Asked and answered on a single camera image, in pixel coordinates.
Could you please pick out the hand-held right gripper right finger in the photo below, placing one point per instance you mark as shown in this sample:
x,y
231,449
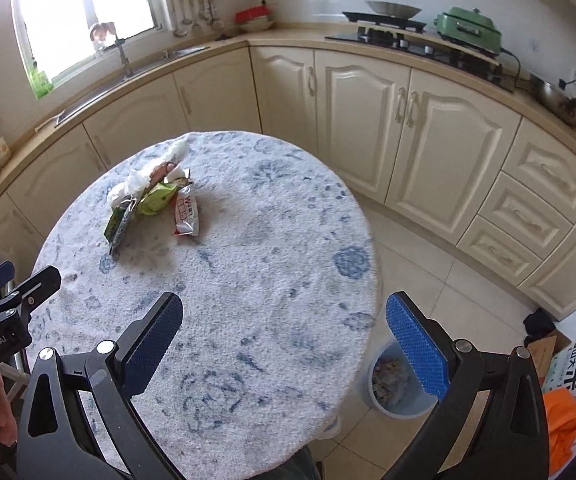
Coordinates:
x,y
415,347

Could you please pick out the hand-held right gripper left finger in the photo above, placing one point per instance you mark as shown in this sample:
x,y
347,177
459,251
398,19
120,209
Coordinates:
x,y
150,345

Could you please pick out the heap of discarded wrappers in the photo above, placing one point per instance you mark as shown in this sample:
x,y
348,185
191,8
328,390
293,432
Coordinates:
x,y
390,377

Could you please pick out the light blue plastic bin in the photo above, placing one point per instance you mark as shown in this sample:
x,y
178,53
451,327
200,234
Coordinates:
x,y
403,410

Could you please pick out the dark green snack packet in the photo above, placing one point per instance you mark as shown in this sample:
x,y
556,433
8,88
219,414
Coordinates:
x,y
117,230

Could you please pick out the white tissue wad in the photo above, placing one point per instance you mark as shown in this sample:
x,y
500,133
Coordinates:
x,y
127,187

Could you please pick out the red white snack packet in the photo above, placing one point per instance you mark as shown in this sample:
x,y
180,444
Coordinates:
x,y
186,212

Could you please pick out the light green snack packet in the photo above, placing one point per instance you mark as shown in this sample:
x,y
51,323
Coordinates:
x,y
155,200

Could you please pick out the pink silver wrapper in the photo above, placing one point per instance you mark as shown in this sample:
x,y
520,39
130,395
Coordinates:
x,y
162,170

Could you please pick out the person's left hand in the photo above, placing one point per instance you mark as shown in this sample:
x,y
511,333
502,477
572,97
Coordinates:
x,y
2,405

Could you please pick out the black cloth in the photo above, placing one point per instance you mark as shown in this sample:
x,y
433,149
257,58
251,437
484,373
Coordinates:
x,y
538,325

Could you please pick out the cardboard box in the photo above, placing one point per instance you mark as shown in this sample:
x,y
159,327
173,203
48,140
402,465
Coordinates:
x,y
543,355

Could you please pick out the cream cabinet drawer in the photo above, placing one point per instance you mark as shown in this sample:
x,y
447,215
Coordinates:
x,y
498,250
553,170
523,215

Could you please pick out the blue white floral tablecloth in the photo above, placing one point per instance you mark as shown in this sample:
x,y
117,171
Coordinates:
x,y
268,260

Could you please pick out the person's grey trousers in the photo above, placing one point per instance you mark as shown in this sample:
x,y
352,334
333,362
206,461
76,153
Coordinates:
x,y
298,467

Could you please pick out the orange plastic bag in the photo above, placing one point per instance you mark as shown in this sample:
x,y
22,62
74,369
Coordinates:
x,y
565,430

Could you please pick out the steel sink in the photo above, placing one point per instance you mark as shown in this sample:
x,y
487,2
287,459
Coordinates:
x,y
117,85

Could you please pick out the cream lower kitchen cabinet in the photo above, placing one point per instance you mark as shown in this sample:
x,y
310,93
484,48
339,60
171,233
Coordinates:
x,y
358,125

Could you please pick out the steel faucet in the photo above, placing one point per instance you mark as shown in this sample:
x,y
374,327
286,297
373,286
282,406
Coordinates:
x,y
125,55

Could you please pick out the brown figurine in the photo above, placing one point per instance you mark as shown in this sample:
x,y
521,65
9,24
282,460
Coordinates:
x,y
101,35

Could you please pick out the window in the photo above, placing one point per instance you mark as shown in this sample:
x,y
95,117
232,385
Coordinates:
x,y
77,10

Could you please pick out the black gas stove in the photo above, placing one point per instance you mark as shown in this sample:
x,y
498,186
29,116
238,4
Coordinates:
x,y
418,47

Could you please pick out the hanging steel utensils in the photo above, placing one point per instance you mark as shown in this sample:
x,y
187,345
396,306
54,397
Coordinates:
x,y
202,10

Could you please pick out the green electric cooker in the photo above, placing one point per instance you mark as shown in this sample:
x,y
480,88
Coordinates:
x,y
468,27

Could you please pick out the white dishes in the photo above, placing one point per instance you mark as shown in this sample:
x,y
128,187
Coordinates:
x,y
258,25

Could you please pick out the steel bowl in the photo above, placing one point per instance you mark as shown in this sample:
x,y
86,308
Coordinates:
x,y
393,8

